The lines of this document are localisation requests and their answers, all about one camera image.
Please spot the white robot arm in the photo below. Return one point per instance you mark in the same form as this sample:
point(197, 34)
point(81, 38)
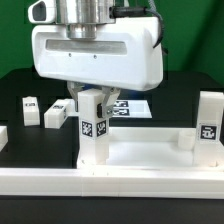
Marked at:
point(81, 18)

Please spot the white L-shaped obstacle fence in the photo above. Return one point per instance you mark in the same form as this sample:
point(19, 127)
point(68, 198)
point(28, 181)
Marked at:
point(112, 183)

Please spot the white U-shaped marker base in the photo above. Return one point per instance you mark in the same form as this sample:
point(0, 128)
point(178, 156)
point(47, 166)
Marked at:
point(58, 113)

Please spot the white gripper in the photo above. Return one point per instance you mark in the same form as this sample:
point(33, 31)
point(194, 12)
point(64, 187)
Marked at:
point(123, 55)

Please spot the white desk top tray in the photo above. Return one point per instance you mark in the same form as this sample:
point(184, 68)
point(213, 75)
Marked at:
point(158, 148)

